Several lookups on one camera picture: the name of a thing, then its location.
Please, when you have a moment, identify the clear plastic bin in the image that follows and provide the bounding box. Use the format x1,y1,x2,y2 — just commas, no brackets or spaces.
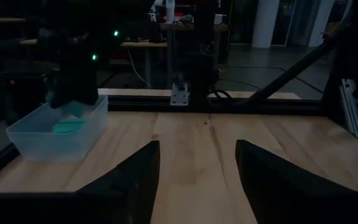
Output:
6,94,109,164

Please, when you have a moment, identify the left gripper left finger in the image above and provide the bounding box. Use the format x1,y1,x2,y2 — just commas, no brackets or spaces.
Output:
75,139,162,200

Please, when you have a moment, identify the wooden workbench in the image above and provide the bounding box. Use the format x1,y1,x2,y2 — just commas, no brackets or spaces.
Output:
119,41,169,90

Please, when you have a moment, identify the white building column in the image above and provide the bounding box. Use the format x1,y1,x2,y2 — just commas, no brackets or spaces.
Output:
251,0,282,49
307,0,336,48

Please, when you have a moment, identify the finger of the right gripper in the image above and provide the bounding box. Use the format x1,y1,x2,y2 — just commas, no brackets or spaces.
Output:
49,91,75,110
74,91,100,106

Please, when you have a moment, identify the silver mounting bracket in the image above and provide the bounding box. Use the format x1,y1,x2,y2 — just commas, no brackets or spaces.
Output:
169,82,190,107

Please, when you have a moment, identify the silver aluminium extrusion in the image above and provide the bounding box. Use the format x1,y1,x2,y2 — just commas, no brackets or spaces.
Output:
339,78,358,140

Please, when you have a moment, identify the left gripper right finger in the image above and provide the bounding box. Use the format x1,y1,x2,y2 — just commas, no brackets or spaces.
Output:
234,139,357,200

